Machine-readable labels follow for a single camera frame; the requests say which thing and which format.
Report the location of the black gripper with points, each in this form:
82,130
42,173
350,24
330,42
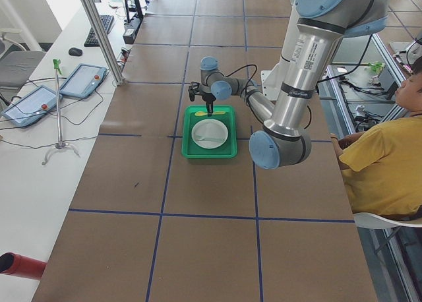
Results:
208,99

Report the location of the yellow plastic spoon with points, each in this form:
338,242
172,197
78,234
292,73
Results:
205,113

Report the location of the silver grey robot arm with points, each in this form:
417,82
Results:
315,30

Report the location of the white round plate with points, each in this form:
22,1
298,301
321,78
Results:
209,128

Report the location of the pale green plastic fork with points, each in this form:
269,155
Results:
211,139

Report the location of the green plastic tray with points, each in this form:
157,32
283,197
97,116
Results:
192,151

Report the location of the blue teach pendant far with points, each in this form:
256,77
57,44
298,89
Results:
83,81

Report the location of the blue teach pendant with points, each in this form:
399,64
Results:
83,81
32,107

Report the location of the black computer mouse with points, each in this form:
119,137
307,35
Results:
75,52

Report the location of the metal reacher grabber tool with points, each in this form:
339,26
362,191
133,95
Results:
61,145

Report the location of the blue teach pendant near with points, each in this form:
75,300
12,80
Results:
32,107

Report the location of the person in yellow shirt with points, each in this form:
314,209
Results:
381,167

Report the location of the grey office chair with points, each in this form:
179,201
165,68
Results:
17,66

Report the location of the white chair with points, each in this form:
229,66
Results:
372,221

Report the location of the red cylinder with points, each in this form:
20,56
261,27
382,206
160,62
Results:
13,264

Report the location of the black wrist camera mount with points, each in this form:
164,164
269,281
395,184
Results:
193,90

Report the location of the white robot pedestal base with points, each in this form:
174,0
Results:
271,83

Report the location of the aluminium frame post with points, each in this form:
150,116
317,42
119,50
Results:
105,46

